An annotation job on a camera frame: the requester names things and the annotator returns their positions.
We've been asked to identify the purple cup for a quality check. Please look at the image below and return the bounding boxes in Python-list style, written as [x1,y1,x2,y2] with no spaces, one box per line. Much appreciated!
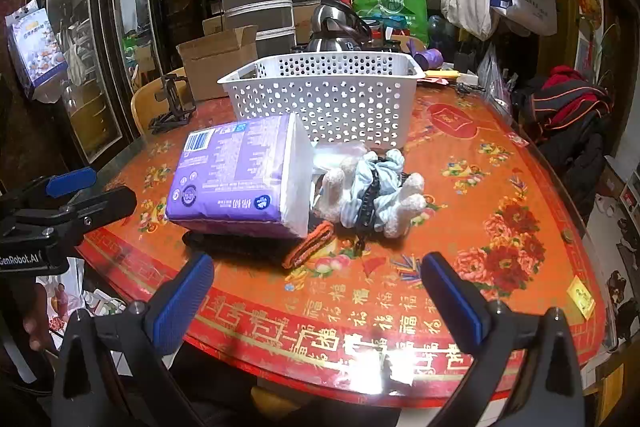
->
[411,48,445,70]

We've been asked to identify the black phone stand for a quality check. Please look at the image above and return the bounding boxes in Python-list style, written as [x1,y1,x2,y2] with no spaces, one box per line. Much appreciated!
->
[149,74,197,132]

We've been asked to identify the brown cardboard box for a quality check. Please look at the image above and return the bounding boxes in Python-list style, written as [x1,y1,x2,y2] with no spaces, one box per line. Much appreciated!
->
[176,25,259,102]

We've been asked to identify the white plush toy blue clothes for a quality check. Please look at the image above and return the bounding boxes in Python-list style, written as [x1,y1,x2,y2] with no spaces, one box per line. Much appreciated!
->
[312,149,429,239]

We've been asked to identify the wooden chair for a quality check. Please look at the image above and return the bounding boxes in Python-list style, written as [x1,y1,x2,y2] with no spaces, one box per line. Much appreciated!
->
[131,68,196,134]

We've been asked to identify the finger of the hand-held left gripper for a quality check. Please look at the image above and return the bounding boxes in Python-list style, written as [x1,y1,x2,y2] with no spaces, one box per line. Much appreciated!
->
[10,186,138,249]
[0,167,97,214]

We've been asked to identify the purple tissue pack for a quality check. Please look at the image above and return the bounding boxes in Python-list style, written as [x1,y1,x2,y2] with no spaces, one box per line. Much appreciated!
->
[165,113,312,240]

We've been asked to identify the steel kettle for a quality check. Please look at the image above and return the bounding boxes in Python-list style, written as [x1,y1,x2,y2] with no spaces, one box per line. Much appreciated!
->
[306,0,374,54]

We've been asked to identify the wall poster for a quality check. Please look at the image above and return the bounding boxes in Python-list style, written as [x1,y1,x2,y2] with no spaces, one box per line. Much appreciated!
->
[574,0,607,70]

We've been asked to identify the person's left hand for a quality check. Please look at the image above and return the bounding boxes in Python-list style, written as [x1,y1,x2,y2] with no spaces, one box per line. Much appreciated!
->
[22,282,52,354]

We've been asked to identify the green shopping bag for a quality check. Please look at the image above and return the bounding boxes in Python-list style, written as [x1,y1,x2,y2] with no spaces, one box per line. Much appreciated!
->
[350,0,431,48]

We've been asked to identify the red and black backpack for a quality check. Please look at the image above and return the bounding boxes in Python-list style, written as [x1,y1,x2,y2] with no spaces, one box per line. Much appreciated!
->
[519,66,614,219]

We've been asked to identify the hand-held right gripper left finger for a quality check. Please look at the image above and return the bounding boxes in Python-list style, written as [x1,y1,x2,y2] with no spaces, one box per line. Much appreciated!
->
[50,252,216,427]

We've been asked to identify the clear plastic bag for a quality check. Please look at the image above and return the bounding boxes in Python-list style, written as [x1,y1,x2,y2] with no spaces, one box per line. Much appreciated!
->
[310,142,372,175]

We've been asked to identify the orange knitted band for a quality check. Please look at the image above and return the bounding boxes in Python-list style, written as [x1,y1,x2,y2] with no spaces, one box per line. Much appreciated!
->
[182,222,336,270]

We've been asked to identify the yellow sticker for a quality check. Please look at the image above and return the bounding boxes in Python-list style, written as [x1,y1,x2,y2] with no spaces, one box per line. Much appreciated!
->
[566,277,597,320]

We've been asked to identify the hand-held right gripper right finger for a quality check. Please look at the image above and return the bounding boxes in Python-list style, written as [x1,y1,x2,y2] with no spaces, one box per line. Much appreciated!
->
[421,252,587,427]

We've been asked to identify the storage shelf with boxes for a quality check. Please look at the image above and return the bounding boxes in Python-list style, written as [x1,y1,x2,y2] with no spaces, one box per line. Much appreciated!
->
[585,154,640,358]

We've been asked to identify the white perforated plastic basket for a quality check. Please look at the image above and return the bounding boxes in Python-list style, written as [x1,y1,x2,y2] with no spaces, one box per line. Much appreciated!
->
[217,53,426,148]

